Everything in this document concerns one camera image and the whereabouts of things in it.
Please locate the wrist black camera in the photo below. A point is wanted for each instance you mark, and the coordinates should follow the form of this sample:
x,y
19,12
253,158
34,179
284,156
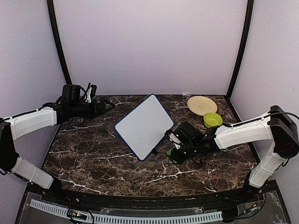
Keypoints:
x,y
71,92
186,132

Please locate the black frame post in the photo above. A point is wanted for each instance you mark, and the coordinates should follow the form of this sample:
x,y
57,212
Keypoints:
x,y
241,50
57,41

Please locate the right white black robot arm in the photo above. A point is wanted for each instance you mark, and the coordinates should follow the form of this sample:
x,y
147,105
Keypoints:
x,y
276,125

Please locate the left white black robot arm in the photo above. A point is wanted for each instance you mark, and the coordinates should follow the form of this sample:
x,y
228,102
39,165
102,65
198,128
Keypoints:
x,y
50,114

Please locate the blue framed whiteboard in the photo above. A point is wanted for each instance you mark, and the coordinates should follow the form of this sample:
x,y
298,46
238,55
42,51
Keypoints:
x,y
144,127

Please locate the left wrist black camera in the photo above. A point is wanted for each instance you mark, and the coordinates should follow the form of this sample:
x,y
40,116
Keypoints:
x,y
71,92

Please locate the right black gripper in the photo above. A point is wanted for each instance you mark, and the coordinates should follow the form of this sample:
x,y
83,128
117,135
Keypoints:
x,y
179,158

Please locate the beige round plate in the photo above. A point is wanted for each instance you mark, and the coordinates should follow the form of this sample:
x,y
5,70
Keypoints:
x,y
201,105

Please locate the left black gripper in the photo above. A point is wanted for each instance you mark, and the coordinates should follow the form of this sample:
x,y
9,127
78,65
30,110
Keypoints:
x,y
96,111

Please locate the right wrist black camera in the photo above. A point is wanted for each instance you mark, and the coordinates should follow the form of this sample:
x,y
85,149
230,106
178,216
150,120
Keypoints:
x,y
186,132

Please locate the left black frame post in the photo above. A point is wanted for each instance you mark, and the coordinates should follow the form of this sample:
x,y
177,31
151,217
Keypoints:
x,y
57,41

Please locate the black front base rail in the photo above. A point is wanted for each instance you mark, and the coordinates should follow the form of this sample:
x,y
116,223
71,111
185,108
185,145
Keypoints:
x,y
269,198

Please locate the white slotted cable duct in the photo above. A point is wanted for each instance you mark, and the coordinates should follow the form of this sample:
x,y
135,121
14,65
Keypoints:
x,y
78,216

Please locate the right black frame post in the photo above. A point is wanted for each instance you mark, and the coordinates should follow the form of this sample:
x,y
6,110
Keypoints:
x,y
241,50

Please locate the lime green bowl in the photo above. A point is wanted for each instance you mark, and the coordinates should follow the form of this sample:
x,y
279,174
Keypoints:
x,y
212,120

